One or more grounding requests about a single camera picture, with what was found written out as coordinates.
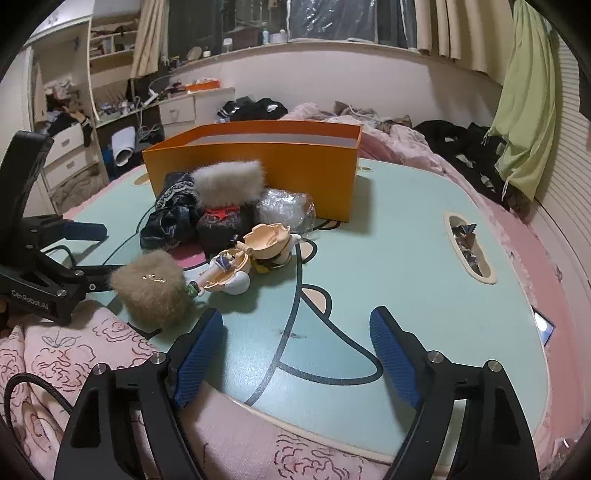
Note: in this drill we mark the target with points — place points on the dark pouch with red bow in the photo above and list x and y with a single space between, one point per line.
221 226

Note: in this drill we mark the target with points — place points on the clear plastic item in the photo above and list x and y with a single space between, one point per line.
281 207

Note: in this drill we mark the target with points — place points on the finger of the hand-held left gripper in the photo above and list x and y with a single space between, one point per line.
85 230
92 277

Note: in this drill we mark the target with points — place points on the tan doll head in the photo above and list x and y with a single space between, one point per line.
270 242

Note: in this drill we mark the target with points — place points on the white doll body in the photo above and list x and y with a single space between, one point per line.
231 277

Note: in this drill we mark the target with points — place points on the black satin lace cloth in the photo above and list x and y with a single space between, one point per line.
171 217

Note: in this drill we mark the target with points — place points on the orange cardboard box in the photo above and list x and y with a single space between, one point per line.
300 175

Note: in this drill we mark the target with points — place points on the large black clothes pile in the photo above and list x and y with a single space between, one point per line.
461 138

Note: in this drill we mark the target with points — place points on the white shelf unit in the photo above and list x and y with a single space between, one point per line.
111 57

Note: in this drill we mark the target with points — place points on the beige knit blanket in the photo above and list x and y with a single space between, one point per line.
355 110

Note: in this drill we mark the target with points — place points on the small orange box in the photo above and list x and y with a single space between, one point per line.
205 86

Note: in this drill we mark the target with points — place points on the beige fur pouch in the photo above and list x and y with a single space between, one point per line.
147 290

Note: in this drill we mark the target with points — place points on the white dresser drawers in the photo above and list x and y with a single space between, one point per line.
69 161

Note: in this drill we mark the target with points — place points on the light green garment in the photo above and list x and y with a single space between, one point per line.
526 115

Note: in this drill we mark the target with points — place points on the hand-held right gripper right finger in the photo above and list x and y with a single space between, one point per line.
397 360

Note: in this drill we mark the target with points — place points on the cluttered clothes heap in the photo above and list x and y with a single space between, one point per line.
64 108

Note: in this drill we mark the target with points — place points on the beige curtain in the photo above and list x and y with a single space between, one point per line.
452 27
150 37

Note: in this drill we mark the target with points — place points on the crumpled foil wrappers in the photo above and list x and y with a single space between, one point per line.
464 233

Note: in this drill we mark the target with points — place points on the dark phone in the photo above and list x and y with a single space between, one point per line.
545 327

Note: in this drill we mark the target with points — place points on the cartoon printed desktop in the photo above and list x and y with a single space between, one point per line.
392 258

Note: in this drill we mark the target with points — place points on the round mirror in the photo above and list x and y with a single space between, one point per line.
194 53

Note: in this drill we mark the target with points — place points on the black white striped clothes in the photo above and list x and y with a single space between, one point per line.
258 110

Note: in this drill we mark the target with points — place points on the white bedside cabinet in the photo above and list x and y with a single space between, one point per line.
178 110

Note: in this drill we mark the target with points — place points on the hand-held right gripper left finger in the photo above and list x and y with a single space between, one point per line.
198 360

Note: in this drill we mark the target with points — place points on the grey fur pouch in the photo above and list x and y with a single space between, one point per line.
228 182

